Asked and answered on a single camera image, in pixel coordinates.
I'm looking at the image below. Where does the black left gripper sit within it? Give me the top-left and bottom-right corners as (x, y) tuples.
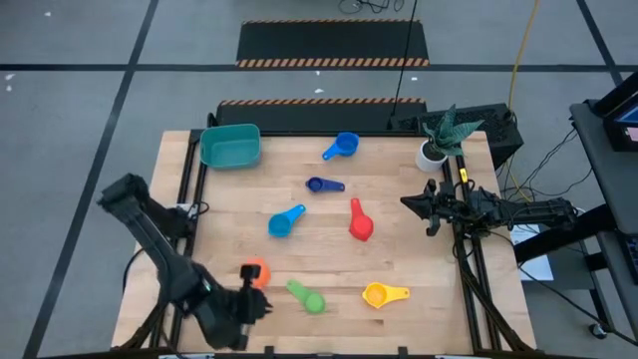
(218, 263), (274, 351)

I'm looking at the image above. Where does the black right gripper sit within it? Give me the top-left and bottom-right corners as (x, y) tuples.
(400, 178), (473, 237)

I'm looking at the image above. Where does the green measuring cup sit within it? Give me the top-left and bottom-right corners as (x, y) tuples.
(285, 278), (328, 316)

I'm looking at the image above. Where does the red measuring cup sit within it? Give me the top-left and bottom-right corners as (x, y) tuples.
(348, 197), (375, 243)

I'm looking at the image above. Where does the light blue measuring cup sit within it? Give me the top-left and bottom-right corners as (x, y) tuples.
(267, 202), (308, 239)

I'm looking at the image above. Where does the medium blue measuring cup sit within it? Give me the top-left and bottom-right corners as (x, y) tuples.
(321, 131), (361, 162)

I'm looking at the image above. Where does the yellow measuring cup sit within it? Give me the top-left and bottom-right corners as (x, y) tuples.
(361, 281), (412, 310)

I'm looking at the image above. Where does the small dark blue measuring cup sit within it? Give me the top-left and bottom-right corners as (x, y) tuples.
(304, 176), (346, 194)

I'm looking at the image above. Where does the teal plastic basket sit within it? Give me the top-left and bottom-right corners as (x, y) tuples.
(198, 123), (263, 171)

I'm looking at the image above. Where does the snake plant in white pot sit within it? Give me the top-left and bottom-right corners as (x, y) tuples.
(415, 103), (485, 174)

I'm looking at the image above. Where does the black computer case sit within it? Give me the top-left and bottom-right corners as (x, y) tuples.
(387, 102), (525, 171)

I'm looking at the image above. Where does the white paper sheet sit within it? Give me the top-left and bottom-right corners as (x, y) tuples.
(508, 222), (555, 283)

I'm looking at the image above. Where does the black hazard-striped floor mat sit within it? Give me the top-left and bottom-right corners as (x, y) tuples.
(214, 97), (429, 134)
(234, 18), (431, 69)

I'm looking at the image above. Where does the black desk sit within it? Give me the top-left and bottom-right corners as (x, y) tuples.
(512, 69), (638, 345)

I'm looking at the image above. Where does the black laptop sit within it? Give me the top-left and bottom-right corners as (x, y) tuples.
(592, 72), (638, 154)

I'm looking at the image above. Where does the black aluminium table frame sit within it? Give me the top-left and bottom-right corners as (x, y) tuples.
(113, 127), (538, 359)

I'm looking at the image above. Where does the black hanging cable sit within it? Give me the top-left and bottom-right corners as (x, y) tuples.
(390, 0), (420, 121)

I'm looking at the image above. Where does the yellow cable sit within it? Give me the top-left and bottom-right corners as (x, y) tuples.
(505, 0), (542, 203)

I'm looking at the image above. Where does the black cable coil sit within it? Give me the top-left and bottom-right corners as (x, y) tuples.
(337, 0), (406, 15)

